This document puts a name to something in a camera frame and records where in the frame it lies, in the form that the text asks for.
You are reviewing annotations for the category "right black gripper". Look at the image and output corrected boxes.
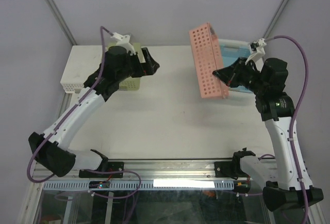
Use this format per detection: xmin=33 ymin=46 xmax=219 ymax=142
xmin=212 ymin=57 xmax=267 ymax=95

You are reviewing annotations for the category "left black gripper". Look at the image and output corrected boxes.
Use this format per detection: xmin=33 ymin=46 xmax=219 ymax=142
xmin=117 ymin=47 xmax=160 ymax=83

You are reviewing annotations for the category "green perforated basket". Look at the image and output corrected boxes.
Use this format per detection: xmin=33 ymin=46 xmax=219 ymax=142
xmin=106 ymin=42 xmax=144 ymax=91

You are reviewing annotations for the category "pink perforated basket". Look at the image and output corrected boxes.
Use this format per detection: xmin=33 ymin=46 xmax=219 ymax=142
xmin=189 ymin=22 xmax=229 ymax=99

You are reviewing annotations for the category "white bottom basket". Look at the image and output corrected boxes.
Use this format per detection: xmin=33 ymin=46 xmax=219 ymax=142
xmin=218 ymin=38 xmax=255 ymax=94

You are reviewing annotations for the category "white perforated basket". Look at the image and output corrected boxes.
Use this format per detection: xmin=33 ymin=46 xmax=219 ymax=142
xmin=60 ymin=45 xmax=102 ymax=93

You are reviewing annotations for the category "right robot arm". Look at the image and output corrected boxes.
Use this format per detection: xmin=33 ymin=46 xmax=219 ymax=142
xmin=212 ymin=57 xmax=324 ymax=212

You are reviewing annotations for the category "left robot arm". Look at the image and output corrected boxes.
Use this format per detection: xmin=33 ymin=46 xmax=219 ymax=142
xmin=28 ymin=46 xmax=160 ymax=177

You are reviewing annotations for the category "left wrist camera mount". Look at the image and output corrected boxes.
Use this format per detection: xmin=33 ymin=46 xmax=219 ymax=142
xmin=110 ymin=32 xmax=136 ymax=54

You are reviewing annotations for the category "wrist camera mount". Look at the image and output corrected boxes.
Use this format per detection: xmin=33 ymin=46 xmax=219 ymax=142
xmin=245 ymin=38 xmax=267 ymax=65
xmin=110 ymin=32 xmax=136 ymax=54

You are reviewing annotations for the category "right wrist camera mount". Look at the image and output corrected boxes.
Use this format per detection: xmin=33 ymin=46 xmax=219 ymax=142
xmin=245 ymin=38 xmax=267 ymax=65

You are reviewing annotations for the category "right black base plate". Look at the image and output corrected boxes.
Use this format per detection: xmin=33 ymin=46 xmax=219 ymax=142
xmin=214 ymin=161 xmax=248 ymax=180

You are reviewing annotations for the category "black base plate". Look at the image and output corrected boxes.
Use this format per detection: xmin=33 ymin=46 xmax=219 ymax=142
xmin=214 ymin=161 xmax=248 ymax=180
xmin=78 ymin=161 xmax=124 ymax=179

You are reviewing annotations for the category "aluminium mounting rail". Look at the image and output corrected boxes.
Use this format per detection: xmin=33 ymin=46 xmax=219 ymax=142
xmin=32 ymin=158 xmax=232 ymax=180

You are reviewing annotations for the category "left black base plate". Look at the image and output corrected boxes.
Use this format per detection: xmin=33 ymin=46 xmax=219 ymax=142
xmin=78 ymin=161 xmax=124 ymax=179

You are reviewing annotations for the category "white slotted cable duct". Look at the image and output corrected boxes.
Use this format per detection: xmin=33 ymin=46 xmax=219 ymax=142
xmin=43 ymin=180 xmax=234 ymax=191

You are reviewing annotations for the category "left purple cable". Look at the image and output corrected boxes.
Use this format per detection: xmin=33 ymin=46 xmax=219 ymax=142
xmin=27 ymin=26 xmax=114 ymax=183

